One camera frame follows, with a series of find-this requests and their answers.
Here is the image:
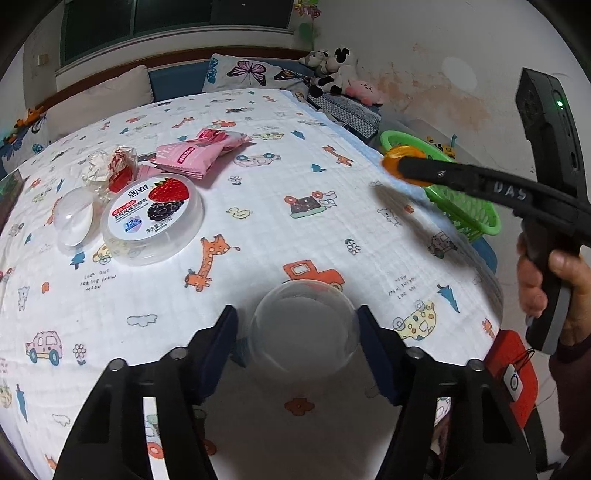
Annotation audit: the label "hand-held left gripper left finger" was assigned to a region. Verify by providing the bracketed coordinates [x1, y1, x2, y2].
[53, 304, 239, 480]

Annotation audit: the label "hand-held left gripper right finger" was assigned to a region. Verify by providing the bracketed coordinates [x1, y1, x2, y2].
[357, 305, 539, 480]

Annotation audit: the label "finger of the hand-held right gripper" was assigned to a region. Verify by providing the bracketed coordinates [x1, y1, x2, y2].
[396, 157, 543, 206]

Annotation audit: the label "green plastic basket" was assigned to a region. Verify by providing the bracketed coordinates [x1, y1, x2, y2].
[379, 130, 502, 243]

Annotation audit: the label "clear plastic cup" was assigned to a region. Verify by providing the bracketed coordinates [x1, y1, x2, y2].
[249, 281, 361, 384]

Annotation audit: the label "orange jelly cup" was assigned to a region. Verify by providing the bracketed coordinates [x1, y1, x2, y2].
[382, 147, 435, 188]

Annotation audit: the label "person's right forearm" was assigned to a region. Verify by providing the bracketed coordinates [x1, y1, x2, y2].
[549, 332, 591, 480]

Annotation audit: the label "person's right hand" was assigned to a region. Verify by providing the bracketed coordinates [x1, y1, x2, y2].
[516, 231, 591, 347]

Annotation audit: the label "yellow toys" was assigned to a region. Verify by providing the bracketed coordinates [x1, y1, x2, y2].
[427, 136, 457, 158]

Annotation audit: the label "clear plastic storage box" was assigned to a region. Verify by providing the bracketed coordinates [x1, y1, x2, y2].
[392, 117, 467, 160]

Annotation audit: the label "dark striped cushion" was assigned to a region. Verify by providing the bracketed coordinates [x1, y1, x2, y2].
[309, 92, 383, 139]

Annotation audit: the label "red bag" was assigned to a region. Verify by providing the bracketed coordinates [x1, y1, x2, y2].
[485, 329, 540, 432]

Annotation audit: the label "pink plush toy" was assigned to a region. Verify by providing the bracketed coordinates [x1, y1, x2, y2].
[346, 79, 386, 106]

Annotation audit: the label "white printed cartoon blanket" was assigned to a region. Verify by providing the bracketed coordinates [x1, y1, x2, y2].
[0, 88, 504, 480]

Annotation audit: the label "round berry print container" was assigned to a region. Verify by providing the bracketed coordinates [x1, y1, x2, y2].
[102, 173, 205, 266]

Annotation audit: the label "white tag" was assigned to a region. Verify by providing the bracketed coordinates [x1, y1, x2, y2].
[502, 364, 525, 402]

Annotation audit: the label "black white cow plush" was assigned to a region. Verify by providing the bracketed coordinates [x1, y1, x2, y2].
[299, 46, 356, 99]

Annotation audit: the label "pink snack packet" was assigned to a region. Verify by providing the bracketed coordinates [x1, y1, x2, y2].
[154, 138, 229, 177]
[137, 161, 206, 182]
[195, 128, 254, 157]

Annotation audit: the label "clear oval plastic shell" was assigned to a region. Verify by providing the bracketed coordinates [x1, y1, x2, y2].
[54, 190, 95, 250]

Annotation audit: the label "red white crumpled wrapper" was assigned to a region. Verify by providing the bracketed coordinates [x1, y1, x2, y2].
[105, 145, 139, 193]

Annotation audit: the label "clear crumpled wrapper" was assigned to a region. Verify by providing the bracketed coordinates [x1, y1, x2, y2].
[69, 150, 112, 204]

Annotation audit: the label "butterfly print pillow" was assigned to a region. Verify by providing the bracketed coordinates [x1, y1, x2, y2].
[203, 53, 315, 100]

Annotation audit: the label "blue bed cushion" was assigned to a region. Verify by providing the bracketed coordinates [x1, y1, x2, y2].
[150, 60, 211, 102]

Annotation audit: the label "white pillow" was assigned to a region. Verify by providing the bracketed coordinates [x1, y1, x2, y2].
[46, 65, 154, 141]

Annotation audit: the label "blue printed pillow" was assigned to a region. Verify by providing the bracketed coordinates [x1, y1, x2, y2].
[0, 124, 51, 162]

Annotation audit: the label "orange toy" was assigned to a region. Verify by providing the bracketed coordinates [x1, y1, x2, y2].
[14, 107, 47, 130]

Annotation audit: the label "dark window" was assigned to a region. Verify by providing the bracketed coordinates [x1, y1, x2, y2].
[60, 0, 296, 68]

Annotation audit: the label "colourful hanging wall toy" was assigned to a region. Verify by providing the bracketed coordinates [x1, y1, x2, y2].
[295, 0, 324, 42]

